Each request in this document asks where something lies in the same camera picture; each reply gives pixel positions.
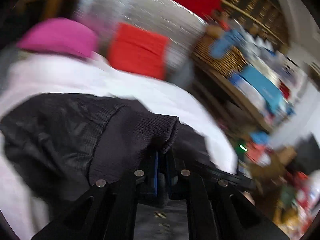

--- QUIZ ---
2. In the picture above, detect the black quilted jacket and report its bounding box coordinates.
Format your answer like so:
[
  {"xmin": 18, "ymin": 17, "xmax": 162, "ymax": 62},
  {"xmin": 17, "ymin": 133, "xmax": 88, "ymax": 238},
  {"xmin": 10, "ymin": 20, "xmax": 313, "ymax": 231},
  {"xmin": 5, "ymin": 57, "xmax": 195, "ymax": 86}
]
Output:
[{"xmin": 1, "ymin": 93, "xmax": 210, "ymax": 203}]

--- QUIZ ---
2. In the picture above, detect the white pink bed blanket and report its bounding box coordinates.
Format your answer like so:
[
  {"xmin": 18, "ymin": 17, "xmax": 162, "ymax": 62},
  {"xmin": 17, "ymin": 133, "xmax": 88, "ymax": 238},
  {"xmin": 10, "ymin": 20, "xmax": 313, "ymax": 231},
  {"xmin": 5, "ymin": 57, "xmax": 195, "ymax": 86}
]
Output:
[{"xmin": 1, "ymin": 54, "xmax": 237, "ymax": 239}]

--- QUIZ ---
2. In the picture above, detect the wooden shelf table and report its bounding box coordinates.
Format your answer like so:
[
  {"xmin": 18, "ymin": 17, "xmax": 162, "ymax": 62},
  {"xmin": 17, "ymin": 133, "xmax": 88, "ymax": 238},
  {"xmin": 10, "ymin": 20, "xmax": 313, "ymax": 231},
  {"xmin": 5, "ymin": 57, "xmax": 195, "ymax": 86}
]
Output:
[{"xmin": 196, "ymin": 63, "xmax": 276, "ymax": 133}]

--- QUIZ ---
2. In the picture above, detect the white patterned tissue box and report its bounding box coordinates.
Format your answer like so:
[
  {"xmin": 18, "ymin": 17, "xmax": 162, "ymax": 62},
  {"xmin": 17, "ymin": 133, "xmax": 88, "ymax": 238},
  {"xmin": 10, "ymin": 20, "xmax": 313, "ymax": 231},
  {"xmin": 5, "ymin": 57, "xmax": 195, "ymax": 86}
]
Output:
[{"xmin": 228, "ymin": 73, "xmax": 266, "ymax": 113}]

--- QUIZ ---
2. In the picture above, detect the teal cardboard box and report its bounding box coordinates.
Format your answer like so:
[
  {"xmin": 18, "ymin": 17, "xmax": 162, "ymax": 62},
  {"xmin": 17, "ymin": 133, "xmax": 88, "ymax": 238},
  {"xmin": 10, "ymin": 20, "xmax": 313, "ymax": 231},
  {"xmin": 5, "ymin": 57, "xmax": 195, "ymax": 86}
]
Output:
[{"xmin": 240, "ymin": 66, "xmax": 283, "ymax": 114}]

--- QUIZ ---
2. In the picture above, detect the wicker basket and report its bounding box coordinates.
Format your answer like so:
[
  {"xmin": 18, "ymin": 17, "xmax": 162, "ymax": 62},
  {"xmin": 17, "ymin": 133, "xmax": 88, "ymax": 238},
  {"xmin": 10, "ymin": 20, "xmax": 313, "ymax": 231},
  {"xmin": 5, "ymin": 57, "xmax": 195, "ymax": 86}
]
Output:
[{"xmin": 192, "ymin": 34, "xmax": 248, "ymax": 77}]

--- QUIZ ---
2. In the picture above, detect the blue cloth in basket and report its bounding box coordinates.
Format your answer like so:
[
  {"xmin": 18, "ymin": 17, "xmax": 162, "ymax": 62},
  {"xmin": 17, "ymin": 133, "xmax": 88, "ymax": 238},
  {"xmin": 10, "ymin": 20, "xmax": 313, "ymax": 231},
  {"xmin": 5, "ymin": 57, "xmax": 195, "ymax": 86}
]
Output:
[{"xmin": 209, "ymin": 29, "xmax": 244, "ymax": 59}]

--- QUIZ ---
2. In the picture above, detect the red pillow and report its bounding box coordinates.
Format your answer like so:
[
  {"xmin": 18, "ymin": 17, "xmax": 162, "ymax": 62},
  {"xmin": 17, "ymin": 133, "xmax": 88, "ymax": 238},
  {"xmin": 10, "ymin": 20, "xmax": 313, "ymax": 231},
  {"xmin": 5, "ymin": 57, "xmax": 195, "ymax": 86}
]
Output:
[{"xmin": 107, "ymin": 22, "xmax": 169, "ymax": 80}]

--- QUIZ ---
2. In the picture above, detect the magenta pillow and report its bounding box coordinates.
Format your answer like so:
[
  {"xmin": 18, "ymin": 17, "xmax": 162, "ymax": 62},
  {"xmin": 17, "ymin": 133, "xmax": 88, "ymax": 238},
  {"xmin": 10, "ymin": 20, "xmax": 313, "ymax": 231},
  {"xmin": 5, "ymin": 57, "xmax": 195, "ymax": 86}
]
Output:
[{"xmin": 17, "ymin": 18, "xmax": 98, "ymax": 59}]

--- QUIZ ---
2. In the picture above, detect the silver foil insulation mat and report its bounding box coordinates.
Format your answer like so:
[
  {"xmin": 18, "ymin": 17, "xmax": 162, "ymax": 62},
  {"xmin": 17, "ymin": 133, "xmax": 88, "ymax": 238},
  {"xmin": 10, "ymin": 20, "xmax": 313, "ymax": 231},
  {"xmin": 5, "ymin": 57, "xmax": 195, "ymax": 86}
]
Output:
[{"xmin": 73, "ymin": 0, "xmax": 207, "ymax": 74}]

